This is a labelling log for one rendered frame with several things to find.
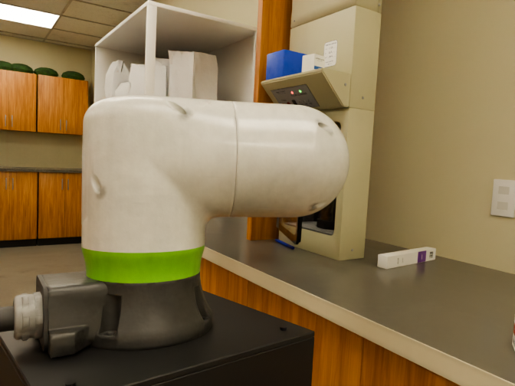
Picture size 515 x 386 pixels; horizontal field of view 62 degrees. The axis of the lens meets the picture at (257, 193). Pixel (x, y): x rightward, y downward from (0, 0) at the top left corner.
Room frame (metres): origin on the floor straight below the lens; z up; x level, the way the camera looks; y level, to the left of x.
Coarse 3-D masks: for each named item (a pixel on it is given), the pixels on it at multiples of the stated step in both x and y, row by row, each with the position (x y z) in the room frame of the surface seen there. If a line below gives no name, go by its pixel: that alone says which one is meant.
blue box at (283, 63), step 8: (272, 56) 1.48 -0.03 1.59; (280, 56) 1.44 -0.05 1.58; (288, 56) 1.44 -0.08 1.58; (296, 56) 1.45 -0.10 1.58; (272, 64) 1.48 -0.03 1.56; (280, 64) 1.44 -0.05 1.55; (288, 64) 1.44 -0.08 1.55; (296, 64) 1.45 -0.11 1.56; (272, 72) 1.47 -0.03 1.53; (280, 72) 1.43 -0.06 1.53; (288, 72) 1.44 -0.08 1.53; (296, 72) 1.45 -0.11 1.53
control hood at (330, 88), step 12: (312, 72) 1.29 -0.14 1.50; (324, 72) 1.26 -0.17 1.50; (336, 72) 1.28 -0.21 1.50; (264, 84) 1.50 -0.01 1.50; (276, 84) 1.46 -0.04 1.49; (288, 84) 1.41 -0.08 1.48; (300, 84) 1.37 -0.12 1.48; (312, 84) 1.33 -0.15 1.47; (324, 84) 1.29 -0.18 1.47; (336, 84) 1.28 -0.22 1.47; (348, 84) 1.31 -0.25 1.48; (324, 96) 1.33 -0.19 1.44; (336, 96) 1.29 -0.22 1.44; (348, 96) 1.31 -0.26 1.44; (324, 108) 1.37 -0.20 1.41; (336, 108) 1.35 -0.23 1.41
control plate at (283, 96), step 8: (288, 88) 1.42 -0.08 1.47; (296, 88) 1.39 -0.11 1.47; (304, 88) 1.36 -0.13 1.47; (280, 96) 1.49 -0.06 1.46; (288, 96) 1.46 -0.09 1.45; (296, 96) 1.43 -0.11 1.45; (304, 96) 1.40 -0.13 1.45; (312, 96) 1.37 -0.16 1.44; (304, 104) 1.43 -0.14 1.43; (312, 104) 1.40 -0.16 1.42
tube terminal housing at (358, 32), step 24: (312, 24) 1.48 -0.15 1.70; (336, 24) 1.38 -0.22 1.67; (360, 24) 1.33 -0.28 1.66; (312, 48) 1.47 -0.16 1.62; (360, 48) 1.33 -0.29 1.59; (360, 72) 1.34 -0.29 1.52; (360, 96) 1.34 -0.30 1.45; (336, 120) 1.36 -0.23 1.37; (360, 120) 1.34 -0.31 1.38; (360, 144) 1.35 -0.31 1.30; (360, 168) 1.35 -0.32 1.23; (360, 192) 1.36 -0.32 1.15; (336, 216) 1.33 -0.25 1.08; (360, 216) 1.36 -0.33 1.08; (288, 240) 1.53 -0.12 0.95; (312, 240) 1.42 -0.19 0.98; (336, 240) 1.33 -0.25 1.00; (360, 240) 1.36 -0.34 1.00
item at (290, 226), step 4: (280, 220) 1.51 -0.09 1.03; (284, 220) 1.45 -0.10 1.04; (288, 220) 1.39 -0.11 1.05; (292, 220) 1.34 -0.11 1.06; (296, 220) 1.29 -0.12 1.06; (280, 224) 1.51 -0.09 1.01; (284, 224) 1.45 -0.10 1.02; (288, 224) 1.39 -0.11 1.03; (292, 224) 1.33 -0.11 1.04; (296, 224) 1.28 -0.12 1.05; (280, 228) 1.51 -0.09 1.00; (284, 228) 1.44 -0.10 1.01; (288, 228) 1.38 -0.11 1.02; (292, 228) 1.33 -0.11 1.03; (296, 228) 1.28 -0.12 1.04; (284, 232) 1.44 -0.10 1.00; (288, 232) 1.38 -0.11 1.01; (292, 232) 1.33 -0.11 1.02; (296, 232) 1.28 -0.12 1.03; (288, 236) 1.38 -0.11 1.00; (292, 236) 1.32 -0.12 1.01; (296, 236) 1.27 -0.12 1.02; (292, 240) 1.32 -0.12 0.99; (296, 240) 1.27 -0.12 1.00
